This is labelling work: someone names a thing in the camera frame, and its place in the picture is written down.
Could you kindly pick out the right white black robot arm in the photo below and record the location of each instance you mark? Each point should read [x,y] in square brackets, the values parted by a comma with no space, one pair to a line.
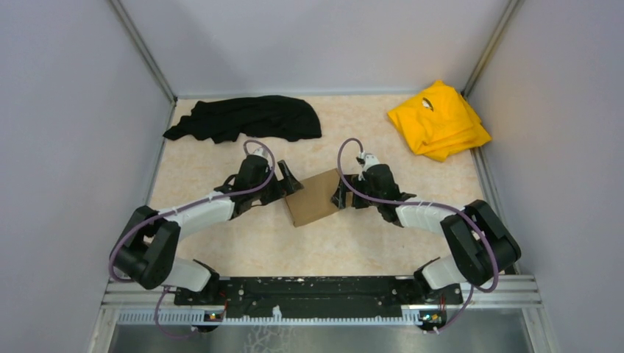
[480,244]

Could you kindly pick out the right aluminium corner post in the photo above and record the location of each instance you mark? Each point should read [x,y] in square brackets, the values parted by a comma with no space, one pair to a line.
[510,11]

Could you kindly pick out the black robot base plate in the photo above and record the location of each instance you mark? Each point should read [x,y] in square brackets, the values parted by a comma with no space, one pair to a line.
[316,297]

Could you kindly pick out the black cloth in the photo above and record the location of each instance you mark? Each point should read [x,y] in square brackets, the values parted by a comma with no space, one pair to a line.
[256,117]

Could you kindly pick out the brown cardboard paper box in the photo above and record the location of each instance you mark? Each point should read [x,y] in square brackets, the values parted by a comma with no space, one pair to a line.
[314,201]

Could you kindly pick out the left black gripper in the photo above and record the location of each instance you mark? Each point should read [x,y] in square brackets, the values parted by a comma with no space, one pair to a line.
[283,187]

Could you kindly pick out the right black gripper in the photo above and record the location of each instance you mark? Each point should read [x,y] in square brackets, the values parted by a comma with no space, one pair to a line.
[357,180]

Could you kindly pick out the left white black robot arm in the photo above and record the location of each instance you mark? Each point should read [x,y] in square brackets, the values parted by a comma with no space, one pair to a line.
[146,249]

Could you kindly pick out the aluminium corner post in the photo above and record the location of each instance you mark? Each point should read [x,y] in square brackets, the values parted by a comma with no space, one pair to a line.
[141,46]
[510,11]

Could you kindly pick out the yellow folded cloth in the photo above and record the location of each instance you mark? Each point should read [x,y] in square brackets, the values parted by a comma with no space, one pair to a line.
[438,122]

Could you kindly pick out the left aluminium corner post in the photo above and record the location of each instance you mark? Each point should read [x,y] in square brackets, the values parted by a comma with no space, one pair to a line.
[141,46]

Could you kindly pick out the aluminium frame rail front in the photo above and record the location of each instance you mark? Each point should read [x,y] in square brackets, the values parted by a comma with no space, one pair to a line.
[136,305]

